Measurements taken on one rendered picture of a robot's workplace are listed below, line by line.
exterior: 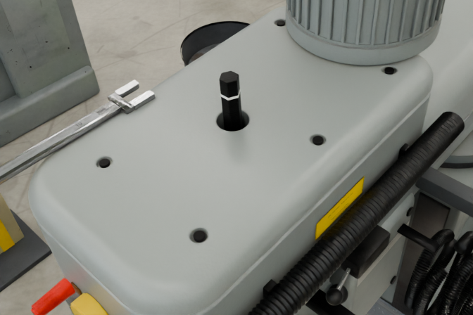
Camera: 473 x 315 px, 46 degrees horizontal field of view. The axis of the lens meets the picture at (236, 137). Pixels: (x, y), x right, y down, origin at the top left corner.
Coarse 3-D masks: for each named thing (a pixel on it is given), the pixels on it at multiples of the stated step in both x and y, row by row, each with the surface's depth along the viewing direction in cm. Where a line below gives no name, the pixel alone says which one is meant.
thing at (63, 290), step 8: (64, 280) 70; (56, 288) 69; (64, 288) 69; (72, 288) 70; (48, 296) 69; (56, 296) 69; (64, 296) 69; (32, 304) 68; (40, 304) 68; (48, 304) 68; (56, 304) 69; (32, 312) 68; (40, 312) 68; (48, 312) 69
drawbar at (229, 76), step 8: (224, 72) 59; (232, 72) 59; (224, 80) 58; (232, 80) 58; (224, 88) 59; (232, 88) 59; (232, 96) 59; (240, 96) 61; (224, 104) 61; (232, 104) 60; (240, 104) 61; (224, 112) 62; (232, 112) 61; (240, 112) 62; (224, 120) 62; (232, 120) 62; (240, 120) 62; (232, 128) 62; (240, 128) 63
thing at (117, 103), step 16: (112, 96) 66; (144, 96) 66; (96, 112) 64; (112, 112) 64; (128, 112) 64; (64, 128) 63; (80, 128) 62; (48, 144) 61; (64, 144) 61; (16, 160) 59; (32, 160) 59; (0, 176) 58
